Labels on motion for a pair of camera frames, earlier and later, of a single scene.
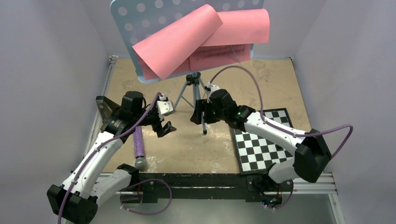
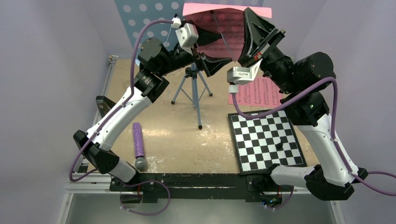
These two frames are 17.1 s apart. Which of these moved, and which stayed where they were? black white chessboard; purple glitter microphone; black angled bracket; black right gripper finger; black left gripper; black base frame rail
Moved: black right gripper finger; black left gripper
Stayed: black angled bracket; black base frame rail; black white chessboard; purple glitter microphone
